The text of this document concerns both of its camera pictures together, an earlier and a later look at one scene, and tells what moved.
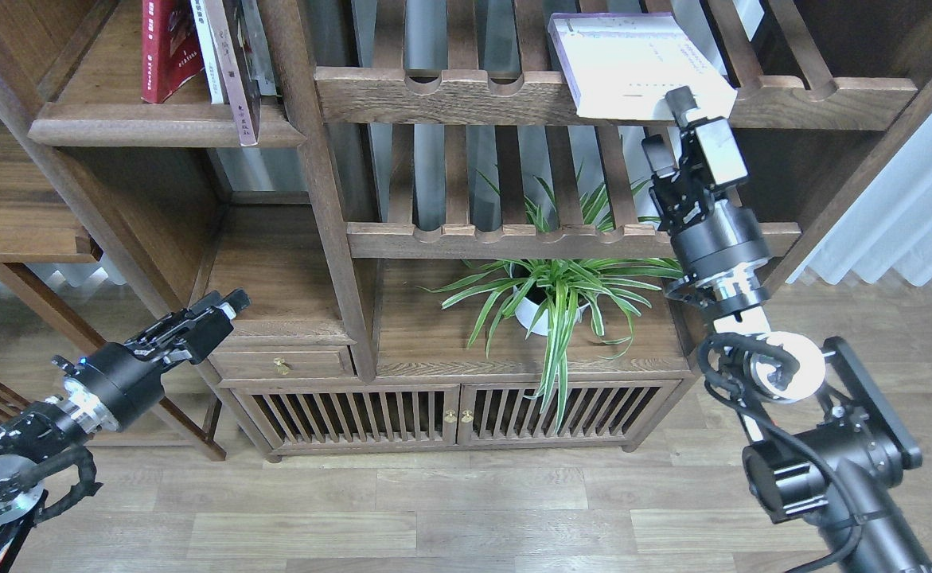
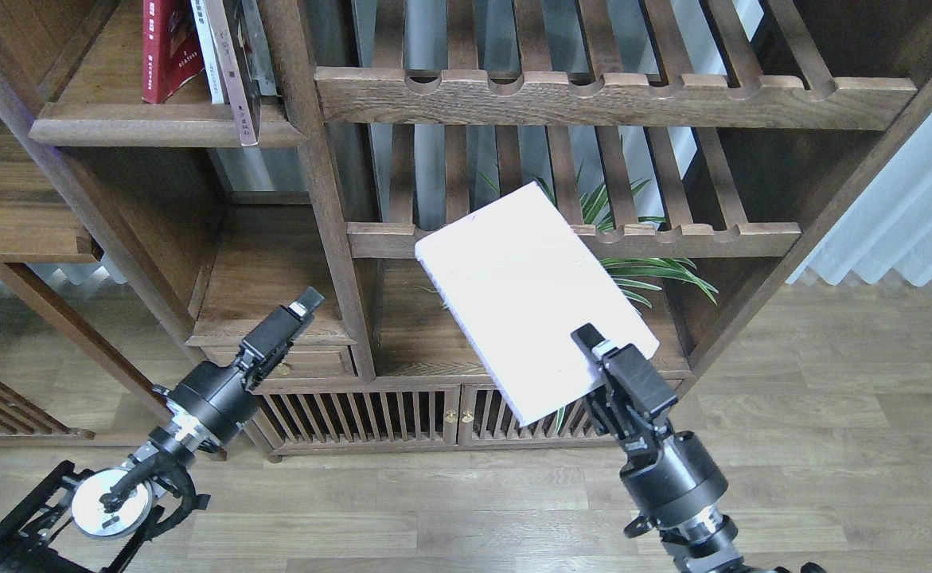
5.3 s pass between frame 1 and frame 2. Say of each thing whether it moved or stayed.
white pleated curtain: stayed
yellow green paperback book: stayed
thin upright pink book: stayed
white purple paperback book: moved
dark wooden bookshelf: stayed
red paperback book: stayed
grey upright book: stayed
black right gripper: moved
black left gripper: moved
